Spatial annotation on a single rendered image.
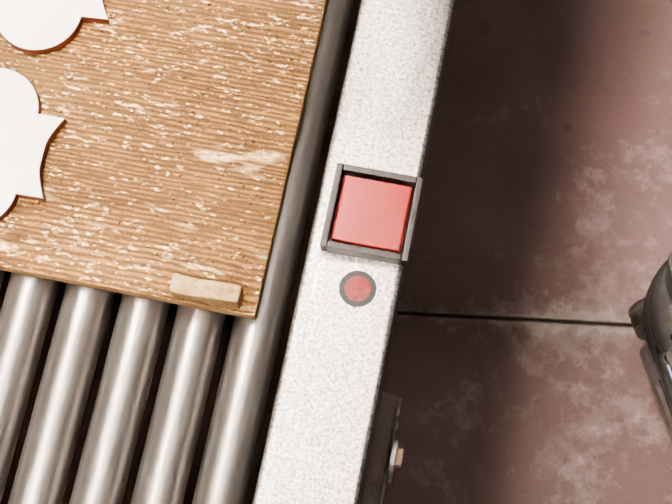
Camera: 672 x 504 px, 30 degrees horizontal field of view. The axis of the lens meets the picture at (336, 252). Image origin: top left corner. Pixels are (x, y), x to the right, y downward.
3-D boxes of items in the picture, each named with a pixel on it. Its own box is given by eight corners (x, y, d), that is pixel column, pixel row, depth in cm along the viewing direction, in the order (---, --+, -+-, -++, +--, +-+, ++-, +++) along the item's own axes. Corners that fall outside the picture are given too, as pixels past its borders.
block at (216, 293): (245, 292, 105) (242, 284, 102) (240, 312, 104) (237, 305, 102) (177, 279, 105) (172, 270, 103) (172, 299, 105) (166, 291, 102)
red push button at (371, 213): (412, 190, 109) (413, 185, 108) (399, 256, 107) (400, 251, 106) (345, 178, 109) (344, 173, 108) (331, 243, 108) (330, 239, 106)
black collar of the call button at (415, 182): (423, 184, 109) (424, 177, 107) (407, 266, 107) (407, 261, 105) (337, 168, 110) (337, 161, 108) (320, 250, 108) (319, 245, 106)
